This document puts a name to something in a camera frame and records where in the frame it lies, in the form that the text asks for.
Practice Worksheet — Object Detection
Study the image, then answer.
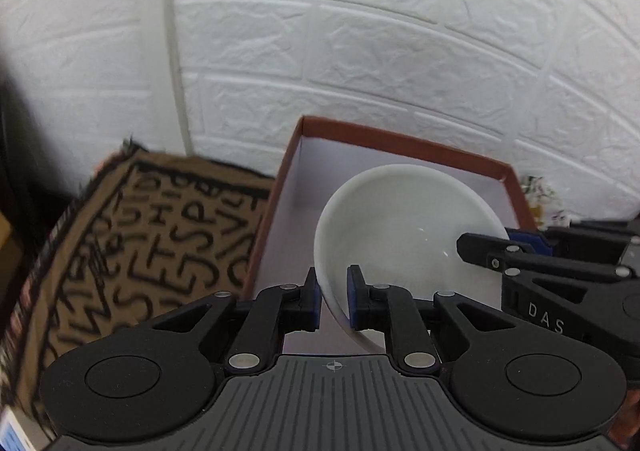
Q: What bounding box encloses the tan black lettered table cloth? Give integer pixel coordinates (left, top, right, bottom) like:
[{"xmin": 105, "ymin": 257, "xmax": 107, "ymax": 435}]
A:
[{"xmin": 1, "ymin": 141, "xmax": 273, "ymax": 424}]

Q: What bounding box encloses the blue white label card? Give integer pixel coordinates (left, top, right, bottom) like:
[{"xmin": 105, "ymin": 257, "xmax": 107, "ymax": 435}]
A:
[{"xmin": 0, "ymin": 408, "xmax": 36, "ymax": 451}]

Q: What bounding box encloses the white floral fabric pouch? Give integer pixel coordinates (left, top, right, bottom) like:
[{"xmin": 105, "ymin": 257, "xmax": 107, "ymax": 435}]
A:
[{"xmin": 520, "ymin": 174, "xmax": 576, "ymax": 230}]

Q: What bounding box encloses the white ceramic bowl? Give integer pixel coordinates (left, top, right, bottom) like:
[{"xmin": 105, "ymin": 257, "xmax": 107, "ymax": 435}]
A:
[{"xmin": 314, "ymin": 164, "xmax": 508, "ymax": 353}]

